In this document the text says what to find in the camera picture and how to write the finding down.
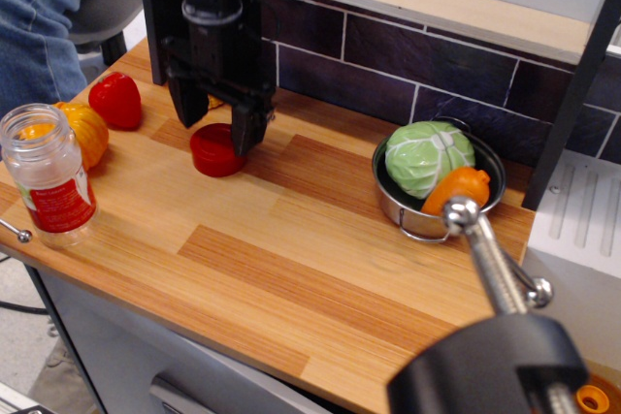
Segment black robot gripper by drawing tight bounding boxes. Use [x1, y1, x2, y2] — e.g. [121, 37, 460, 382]
[162, 0, 275, 156]

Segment red plastic cap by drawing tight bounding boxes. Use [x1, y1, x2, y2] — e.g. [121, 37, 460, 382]
[190, 123, 247, 177]

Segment clear jar red label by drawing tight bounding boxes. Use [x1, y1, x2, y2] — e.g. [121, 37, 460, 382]
[1, 104, 99, 249]

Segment orange cap on clamp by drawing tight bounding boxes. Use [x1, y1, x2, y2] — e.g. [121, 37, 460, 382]
[575, 384, 610, 414]

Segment yellow toy corn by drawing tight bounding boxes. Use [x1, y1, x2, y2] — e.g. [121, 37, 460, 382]
[208, 94, 225, 110]

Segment red toy bell pepper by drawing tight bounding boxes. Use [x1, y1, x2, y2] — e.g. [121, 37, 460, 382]
[88, 72, 142, 130]

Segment orange toy pumpkin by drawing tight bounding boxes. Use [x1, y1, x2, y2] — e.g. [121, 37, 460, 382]
[19, 101, 111, 173]

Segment grey chair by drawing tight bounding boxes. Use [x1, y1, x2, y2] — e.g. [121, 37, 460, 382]
[67, 0, 143, 66]

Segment wooden shelf board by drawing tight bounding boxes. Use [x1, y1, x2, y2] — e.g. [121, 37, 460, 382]
[329, 0, 592, 64]

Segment person leg in jeans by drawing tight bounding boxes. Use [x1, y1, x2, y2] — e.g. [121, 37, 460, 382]
[1, 0, 86, 114]

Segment green toy cabbage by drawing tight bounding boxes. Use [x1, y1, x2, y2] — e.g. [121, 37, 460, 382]
[384, 121, 475, 200]

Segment small steel pot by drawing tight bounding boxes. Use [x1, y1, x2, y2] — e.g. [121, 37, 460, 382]
[372, 117, 507, 243]

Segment small steel ball rod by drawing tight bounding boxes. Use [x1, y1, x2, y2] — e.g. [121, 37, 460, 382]
[0, 219, 32, 243]

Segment orange toy carrot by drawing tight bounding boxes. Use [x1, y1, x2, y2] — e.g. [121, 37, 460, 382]
[421, 167, 491, 216]

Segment brown shoe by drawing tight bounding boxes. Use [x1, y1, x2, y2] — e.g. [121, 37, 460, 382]
[28, 339, 99, 414]

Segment white toy sink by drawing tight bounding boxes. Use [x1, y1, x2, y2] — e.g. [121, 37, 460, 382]
[526, 20, 621, 376]

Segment steel drawer handle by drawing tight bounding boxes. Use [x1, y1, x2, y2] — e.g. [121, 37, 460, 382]
[148, 376, 213, 414]

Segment dark right shelf post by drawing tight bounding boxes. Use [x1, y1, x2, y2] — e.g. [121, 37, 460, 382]
[522, 0, 620, 211]

